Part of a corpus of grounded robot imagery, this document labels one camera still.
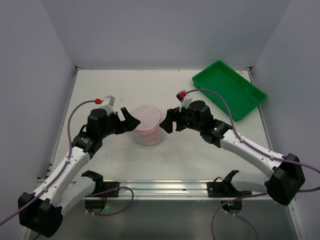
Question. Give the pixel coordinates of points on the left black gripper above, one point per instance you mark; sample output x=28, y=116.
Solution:
x=120, y=124

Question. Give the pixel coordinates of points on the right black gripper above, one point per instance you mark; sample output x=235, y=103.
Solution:
x=178, y=121

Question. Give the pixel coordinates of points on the white mesh laundry bag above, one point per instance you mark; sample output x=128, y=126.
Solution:
x=148, y=132

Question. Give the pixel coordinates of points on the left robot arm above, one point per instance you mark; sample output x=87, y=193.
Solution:
x=43, y=210

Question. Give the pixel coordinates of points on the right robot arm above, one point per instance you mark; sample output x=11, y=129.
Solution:
x=281, y=177

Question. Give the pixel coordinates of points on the green plastic tray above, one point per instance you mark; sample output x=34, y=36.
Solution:
x=241, y=96

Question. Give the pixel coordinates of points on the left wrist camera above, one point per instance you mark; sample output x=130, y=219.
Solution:
x=108, y=104

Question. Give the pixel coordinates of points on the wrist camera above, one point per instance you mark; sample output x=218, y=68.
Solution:
x=185, y=99
x=108, y=104

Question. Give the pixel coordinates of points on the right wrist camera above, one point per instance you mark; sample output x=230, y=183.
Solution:
x=185, y=99

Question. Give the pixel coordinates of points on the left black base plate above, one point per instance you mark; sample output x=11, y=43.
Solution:
x=112, y=188

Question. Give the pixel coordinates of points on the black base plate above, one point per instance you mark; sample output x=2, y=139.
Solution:
x=215, y=188
x=112, y=188

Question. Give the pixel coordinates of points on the aluminium mounting rail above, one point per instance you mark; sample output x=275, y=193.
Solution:
x=162, y=187

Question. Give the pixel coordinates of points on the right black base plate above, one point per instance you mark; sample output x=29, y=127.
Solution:
x=215, y=188

